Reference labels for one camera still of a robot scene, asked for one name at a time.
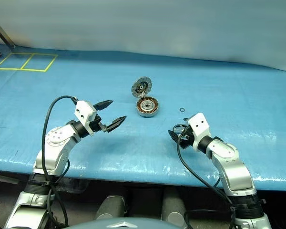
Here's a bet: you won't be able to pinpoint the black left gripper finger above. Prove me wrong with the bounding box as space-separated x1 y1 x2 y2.
92 100 114 112
102 115 128 133

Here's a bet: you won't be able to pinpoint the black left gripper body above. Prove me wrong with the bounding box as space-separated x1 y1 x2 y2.
88 113 107 135

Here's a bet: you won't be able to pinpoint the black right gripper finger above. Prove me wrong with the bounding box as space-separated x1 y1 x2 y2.
173 118 189 132
168 128 183 145

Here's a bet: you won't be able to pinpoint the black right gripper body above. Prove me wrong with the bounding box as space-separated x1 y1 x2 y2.
179 124 194 150

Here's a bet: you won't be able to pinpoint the silver motor body copper coils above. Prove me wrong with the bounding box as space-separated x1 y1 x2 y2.
136 97 161 117

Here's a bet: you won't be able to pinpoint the motor end cover circuit board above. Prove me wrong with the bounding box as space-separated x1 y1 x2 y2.
131 75 154 99

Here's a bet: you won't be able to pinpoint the grey rounded shape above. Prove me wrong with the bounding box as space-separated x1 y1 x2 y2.
95 195 126 221
161 187 189 228

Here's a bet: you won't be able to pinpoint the yellow tape double rectangle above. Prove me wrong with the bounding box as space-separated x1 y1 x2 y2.
0 52 59 73

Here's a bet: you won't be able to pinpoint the blue-grey robot torso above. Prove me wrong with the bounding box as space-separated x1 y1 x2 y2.
68 216 173 229

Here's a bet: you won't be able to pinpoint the grey metal bar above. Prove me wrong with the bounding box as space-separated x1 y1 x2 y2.
0 13 16 50

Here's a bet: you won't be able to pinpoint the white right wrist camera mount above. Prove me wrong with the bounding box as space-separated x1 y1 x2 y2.
187 113 211 150

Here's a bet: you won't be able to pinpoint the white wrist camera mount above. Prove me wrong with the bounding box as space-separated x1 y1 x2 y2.
73 100 98 137
187 113 211 150

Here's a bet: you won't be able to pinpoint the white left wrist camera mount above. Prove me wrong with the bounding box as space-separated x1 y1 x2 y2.
73 100 98 137

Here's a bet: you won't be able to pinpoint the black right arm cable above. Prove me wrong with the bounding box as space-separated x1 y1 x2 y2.
177 134 238 229

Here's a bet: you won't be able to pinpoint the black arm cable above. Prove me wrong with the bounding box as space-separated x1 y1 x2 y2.
41 95 78 229
177 134 238 229

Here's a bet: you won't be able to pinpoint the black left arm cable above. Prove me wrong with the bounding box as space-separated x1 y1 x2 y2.
41 95 78 229

